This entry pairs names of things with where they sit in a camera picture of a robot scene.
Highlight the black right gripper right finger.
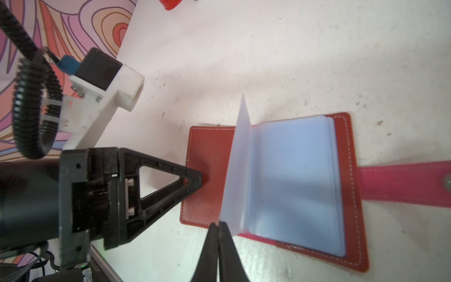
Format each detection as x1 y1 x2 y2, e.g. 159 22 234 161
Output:
218 222 249 282

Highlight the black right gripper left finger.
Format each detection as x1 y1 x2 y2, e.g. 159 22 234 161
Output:
191 223 219 282

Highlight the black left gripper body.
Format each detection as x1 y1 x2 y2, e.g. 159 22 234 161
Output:
1 148 141 269

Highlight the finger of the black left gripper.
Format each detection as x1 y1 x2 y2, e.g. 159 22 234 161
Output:
103 181 202 250
118 148 203 187

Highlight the red leather card holder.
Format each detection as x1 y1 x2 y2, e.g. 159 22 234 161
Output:
180 102 451 272

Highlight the red metal pen bucket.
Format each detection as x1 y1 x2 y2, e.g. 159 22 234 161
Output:
160 0 182 11

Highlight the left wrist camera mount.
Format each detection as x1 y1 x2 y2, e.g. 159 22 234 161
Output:
42 48 144 150

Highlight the black corrugated cable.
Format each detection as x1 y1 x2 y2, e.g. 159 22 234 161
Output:
0 0 64 160

